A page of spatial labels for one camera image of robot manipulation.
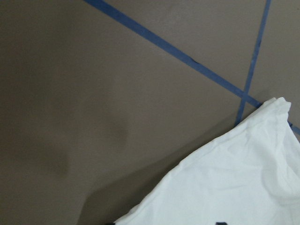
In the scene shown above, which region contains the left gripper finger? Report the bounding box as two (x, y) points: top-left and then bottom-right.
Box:
(215, 221), (228, 225)

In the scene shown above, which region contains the white long-sleeve printed t-shirt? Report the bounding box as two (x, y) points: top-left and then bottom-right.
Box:
(116, 97), (300, 225)

